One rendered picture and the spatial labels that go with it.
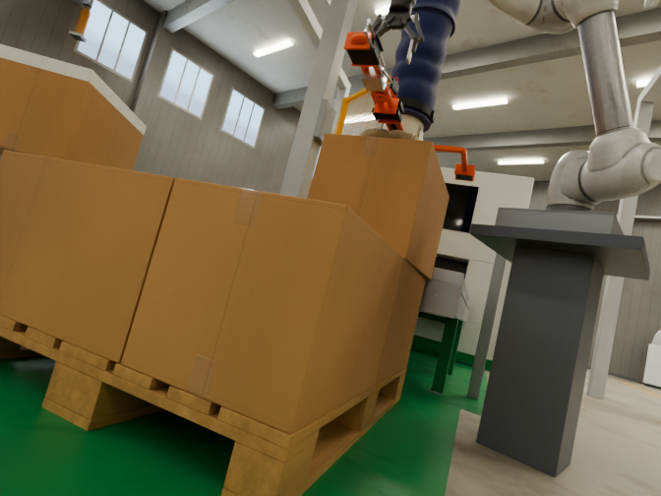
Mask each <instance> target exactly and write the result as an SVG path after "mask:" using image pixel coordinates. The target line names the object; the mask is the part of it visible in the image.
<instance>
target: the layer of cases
mask: <svg viewBox="0 0 661 496"><path fill-rule="evenodd" d="M425 282H426V279H425V278H424V277H423V276H422V275H421V274H420V273H419V272H418V271H416V270H415V269H414V268H413V267H412V266H411V265H410V264H409V263H408V262H407V261H406V260H405V259H403V257H402V256H400V255H399V254H398V253H397V252H396V251H395V250H394V249H393V248H392V247H391V246H390V245H389V244H388V243H387V242H386V241H385V240H384V239H383V238H382V237H381V236H380V235H379V234H378V233H377V232H376V231H375V230H374V229H373V228H372V227H370V226H369V225H368V224H367V223H366V222H365V221H364V220H363V219H362V218H361V217H360V216H358V215H357V214H356V213H354V212H353V211H352V210H351V209H350V208H349V207H348V206H347V205H343V204H337V203H330V202H324V201H318V200H312V199H306V198H299V197H293V196H287V195H281V194H275V193H269V192H263V191H257V190H250V189H244V188H238V187H232V186H225V185H219V184H213V183H208V182H201V181H195V180H189V179H183V178H174V177H170V176H164V175H158V174H151V173H145V172H140V171H134V170H127V169H121V168H115V167H109V166H102V165H96V164H90V163H84V162H78V161H71V160H66V159H60V158H54V157H47V156H41V155H30V154H23V153H17V152H11V151H4V152H3V154H2V157H1V160H0V315H3V316H5V317H7V318H10V319H12V320H15V321H17V322H20V323H22V324H24V325H27V326H29V327H32V328H34V329H36V330H39V331H41V332H44V333H46V334H49V335H51V336H53V337H55V338H57V339H60V340H62V341H66V342H68V343H71V344H73V345H76V346H78V347H80V348H83V349H85V350H88V351H90V352H93V353H95V354H97V355H100V356H102V357H105V358H107V359H110V360H112V361H114V362H117V363H121V364H122V365H124V366H127V367H129V368H131V369H134V370H136V371H139V372H141V373H143V374H146V375H148V376H151V377H153V378H155V379H157V380H159V381H162V382H164V383H167V384H169V385H172V386H174V387H176V388H179V389H181V390H184V391H186V392H188V393H191V394H193V395H196V396H198V397H201V398H203V399H205V400H208V401H210V402H213V403H217V404H219V405H221V406H224V407H226V408H229V409H231V410H233V411H236V412H238V413H241V414H243V415H246V416H248V417H250V418H253V419H255V420H258V421H260V422H263V423H264V424H266V425H269V426H271V427H274V428H276V429H278V430H281V431H283V432H286V433H288V434H292V433H294V432H296V431H297V430H299V429H301V428H302V427H304V426H306V425H308V424H309V423H311V422H313V421H314V420H316V419H318V418H319V417H321V416H323V415H325V414H326V413H328V412H330V411H331V410H333V409H335V408H337V407H338V406H340V405H342V404H343V403H346V402H348V401H349V400H351V399H353V398H354V397H356V396H358V395H359V394H361V393H363V392H365V391H366V390H368V389H370V388H371V387H373V386H375V385H377V384H378V383H380V382H382V381H383V380H385V379H387V378H388V377H389V376H391V375H393V374H394V373H396V372H398V371H399V370H401V369H403V368H405V367H406V366H407V362H408V358H409V353H410V349H411V345H412V341H413V336H414V332H415V327H416V323H417V318H418V314H419V309H420V305H421V300H422V296H423V291H424V287H425Z"/></svg>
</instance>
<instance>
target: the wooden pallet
mask: <svg viewBox="0 0 661 496"><path fill-rule="evenodd" d="M31 356H46V357H49V358H51V359H53V360H55V361H56V362H55V366H54V369H53V372H52V375H51V378H50V382H49V385H48V388H47V391H46V394H45V398H44V400H43V403H42V406H41V407H43V408H45V409H47V410H48V411H50V412H52V413H54V414H56V415H58V416H60V417H62V418H64V419H66V420H68V421H70V422H71V423H73V424H75V425H77V426H79V427H81V428H83V429H85V430H87V431H90V430H93V429H96V428H100V427H104V426H107V425H111V424H115V423H119V422H122V421H126V420H130V419H133V418H137V417H141V416H144V415H148V414H152V413H156V412H159V411H163V410H168V411H170V412H172V413H174V414H177V415H179V416H181V417H183V418H186V419H188V420H190V421H192V422H195V423H197V424H199V425H201V426H204V427H206V428H207V429H209V430H212V431H214V432H216V433H218V434H220V435H223V436H225V437H227V438H229V439H232V440H234V441H236V442H235V444H234V447H233V451H232V455H231V459H230V463H229V467H228V470H227V474H226V477H225V481H224V485H223V488H222V491H221V495H220V496H301V495H302V494H303V493H304V492H305V491H306V490H307V489H308V488H309V487H310V486H311V485H312V484H313V483H314V482H315V481H316V480H317V479H318V478H319V477H320V476H321V475H322V474H323V473H324V472H325V471H327V470H328V469H329V468H330V467H331V466H332V465H333V464H334V463H335V462H336V461H337V460H338V459H339V458H340V457H341V456H342V455H343V454H344V453H345V452H346V451H347V450H348V449H349V448H350V447H351V446H352V445H353V444H354V443H356V442H357V441H358V440H359V439H360V438H361V437H362V436H363V435H364V434H365V433H366V432H367V431H368V430H369V429H370V428H371V427H372V426H373V425H374V424H375V423H376V422H377V421H378V420H379V419H380V418H381V417H382V416H383V415H384V414H386V413H387V412H388V411H389V410H390V409H391V408H392V407H393V406H394V405H395V404H396V403H397V402H398V401H399V400H400V396H401V392H402V387H403V383H404V378H405V374H406V369H407V367H405V368H403V369H401V370H399V371H398V372H396V373H394V374H393V375H391V376H389V377H388V378H387V379H385V380H383V381H382V382H380V383H378V384H377V385H375V386H373V387H371V388H370V389H368V390H366V391H365V392H363V393H361V394H359V395H358V396H356V397H354V398H353V399H351V400H349V401H348V402H346V403H343V404H342V405H340V406H338V407H337V408H335V409H333V410H331V411H330V412H328V413H326V414H325V415H323V416H321V417H319V418H318V419H316V420H314V421H313V422H311V423H309V424H308V425H306V426H304V427H302V428H301V429H299V430H297V431H296V432H294V433H292V434H288V433H286V432H283V431H281V430H278V429H276V428H274V427H271V426H269V425H266V424H264V423H263V422H260V421H258V420H255V419H253V418H250V417H248V416H246V415H243V414H241V413H238V412H236V411H233V410H231V409H229V408H226V407H224V406H221V405H219V404H217V403H213V402H210V401H208V400H205V399H203V398H201V397H198V396H196V395H193V394H191V393H188V392H186V391H184V390H181V389H179V388H176V387H174V386H172V385H169V384H167V383H164V382H162V381H159V380H157V379H155V378H153V377H151V376H148V375H146V374H143V373H141V372H139V371H136V370H134V369H131V368H129V367H127V366H124V365H122V364H121V363H117V362H114V361H112V360H110V359H107V358H105V357H102V356H100V355H97V354H95V353H93V352H90V351H88V350H85V349H83V348H80V347H78V346H76V345H73V344H71V343H68V342H66V341H62V340H60V339H57V338H55V337H53V336H51V335H49V334H46V333H44V332H41V331H39V330H36V329H34V328H32V327H29V326H27V325H24V324H22V323H20V322H17V321H15V320H12V319H10V318H7V317H5V316H3V315H0V359H3V358H17V357H31Z"/></svg>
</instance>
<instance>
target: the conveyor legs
mask: <svg viewBox="0 0 661 496"><path fill-rule="evenodd" d="M418 317H421V318H425V319H429V320H433V321H437V322H441V323H445V329H444V333H443V338H442V341H434V340H431V339H427V338H423V337H420V336H416V335H414V336H413V338H414V339H415V340H419V341H424V342H428V343H432V344H435V345H439V346H440V350H436V349H432V348H430V347H426V346H423V345H419V344H415V343H413V344H412V345H411V349H415V350H418V351H422V352H425V353H429V354H432V355H436V356H438V361H437V366H436V370H435V375H434V380H433V384H432V389H431V392H433V393H436V394H439V395H443V393H444V388H445V383H446V379H447V375H449V376H451V375H452V370H453V367H454V362H455V357H456V352H457V348H458V343H459V338H460V333H461V329H462V324H463V321H460V320H458V319H453V318H449V317H446V318H444V317H440V316H436V315H432V314H428V313H424V312H420V311H419V314H418Z"/></svg>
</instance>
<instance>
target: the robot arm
mask: <svg viewBox="0 0 661 496"><path fill-rule="evenodd" d="M487 1H488V2H489V3H490V4H491V5H492V6H493V7H494V8H496V9H497V10H499V11H501V12H502V13H504V14H506V15H508V16H510V17H511V18H513V19H515V20H516V21H518V22H519V23H521V24H523V25H525V26H527V27H529V28H531V29H533V30H536V31H541V32H545V33H550V34H562V33H567V32H570V31H572V30H574V29H578V35H579V40H580V46H581V52H582V57H583V63H584V69H585V75H586V80H587V85H588V91H589V97H590V102H591V108H592V114H593V119H594V125H595V131H596V137H597V138H595V139H594V140H593V142H592V143H591V145H590V147H589V151H583V150H578V151H572V152H569V153H567V154H566V155H563V156H562V157H561V158H560V160H559V161H558V162H557V164H556V166H555V168H554V170H553V172H552V176H551V179H550V184H549V189H548V195H547V205H546V210H562V211H585V212H593V211H594V207H595V205H598V204H600V203H601V202H603V201H616V200H622V199H626V198H630V197H634V196H637V195H640V194H643V193H645V192H647V191H649V190H651V189H653V188H655V187H656V186H658V185H659V184H661V147H660V146H658V145H657V144H654V143H651V142H650V141H649V139H648V138H647V136H646V134H645V133H644V132H643V131H641V130H640V129H638V128H633V122H632V116H631V105H630V100H629V94H628V88H627V82H626V77H625V71H624V65H623V59H622V54H621V48H620V43H619V37H618V32H617V26H616V20H615V14H616V12H617V10H618V7H619V2H620V0H487ZM415 4H416V0H391V4H390V8H389V12H388V14H387V15H386V16H382V14H379V15H378V18H377V19H376V20H375V22H374V23H373V24H372V27H373V30H374V33H375V34H378V35H379V37H381V36H382V35H383V34H384V33H386V32H387V31H389V30H401V29H404V30H405V31H406V32H407V34H408V35H409V36H410V38H411V40H410V45H409V49H408V53H407V57H406V61H407V64H408V65H409V64H410V61H411V57H412V53H415V52H416V48H417V44H418V43H420V42H421V43H423V42H424V36H423V33H422V30H421V27H420V24H419V14H418V13H415V15H411V11H412V8H413V7H414V5H415ZM410 15H411V16H410ZM411 20H412V21H413V23H415V26H416V29H417V32H418V35H419V37H417V35H415V33H414V32H413V30H412V29H411V27H410V26H409V24H408V23H409V22H410V21H411ZM384 21H385V22H384ZM381 24H383V25H382V26H381ZM388 25H389V26H388Z"/></svg>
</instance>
